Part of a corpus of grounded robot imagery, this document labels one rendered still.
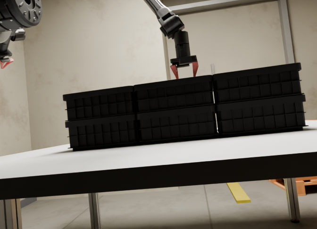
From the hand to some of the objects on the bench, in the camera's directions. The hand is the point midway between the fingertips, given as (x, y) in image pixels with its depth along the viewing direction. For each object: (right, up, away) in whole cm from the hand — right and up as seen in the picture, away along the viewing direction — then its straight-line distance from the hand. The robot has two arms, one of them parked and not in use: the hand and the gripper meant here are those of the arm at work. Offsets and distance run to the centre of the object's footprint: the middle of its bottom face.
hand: (186, 81), depth 105 cm
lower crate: (-29, -27, +17) cm, 43 cm away
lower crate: (0, -24, +11) cm, 26 cm away
